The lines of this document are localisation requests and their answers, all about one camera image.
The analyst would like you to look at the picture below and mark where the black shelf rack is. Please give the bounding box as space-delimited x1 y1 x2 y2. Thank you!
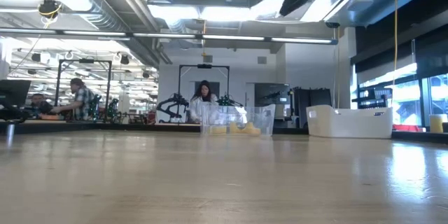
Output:
351 86 393 110

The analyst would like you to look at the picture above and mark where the black workstation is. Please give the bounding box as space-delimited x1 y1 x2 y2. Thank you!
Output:
254 82 292 129

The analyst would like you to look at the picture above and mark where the black sensor with yellow cable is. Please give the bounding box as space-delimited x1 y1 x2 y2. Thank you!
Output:
36 0 63 20

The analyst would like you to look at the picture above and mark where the bright window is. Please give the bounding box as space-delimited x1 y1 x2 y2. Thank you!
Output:
356 62 424 127
428 73 448 127

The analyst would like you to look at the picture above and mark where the black aluminium frame rail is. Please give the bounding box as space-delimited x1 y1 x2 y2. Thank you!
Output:
0 120 116 136
391 130 448 145
113 122 309 136

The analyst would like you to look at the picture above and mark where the ribbed silver air duct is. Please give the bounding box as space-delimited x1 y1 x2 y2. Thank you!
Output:
26 0 130 32

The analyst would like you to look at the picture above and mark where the white plastic bin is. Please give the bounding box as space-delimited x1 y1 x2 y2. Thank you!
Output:
306 104 394 139

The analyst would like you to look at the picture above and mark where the yellow cylinder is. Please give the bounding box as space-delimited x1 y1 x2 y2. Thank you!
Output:
429 113 445 134

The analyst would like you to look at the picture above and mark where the long linear light fixture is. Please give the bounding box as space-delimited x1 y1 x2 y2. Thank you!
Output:
0 27 340 46

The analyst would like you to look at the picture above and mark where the red flat object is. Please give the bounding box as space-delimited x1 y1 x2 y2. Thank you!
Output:
391 123 419 133

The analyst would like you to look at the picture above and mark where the clear plastic bin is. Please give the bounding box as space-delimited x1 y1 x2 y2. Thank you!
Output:
200 103 276 137

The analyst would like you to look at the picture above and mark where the yellow hanging cable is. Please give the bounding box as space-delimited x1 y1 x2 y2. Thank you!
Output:
391 0 400 90

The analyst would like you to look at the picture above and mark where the black monitor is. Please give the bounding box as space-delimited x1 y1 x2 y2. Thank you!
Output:
0 79 32 106

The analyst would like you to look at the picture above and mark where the yellow arch block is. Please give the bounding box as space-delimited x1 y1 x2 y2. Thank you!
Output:
229 121 262 137

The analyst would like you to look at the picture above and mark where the black cabinet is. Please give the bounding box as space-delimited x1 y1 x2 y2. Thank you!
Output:
293 87 333 130

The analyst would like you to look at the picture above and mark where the black gantry frame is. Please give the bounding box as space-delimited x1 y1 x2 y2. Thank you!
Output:
55 58 113 113
177 63 231 108

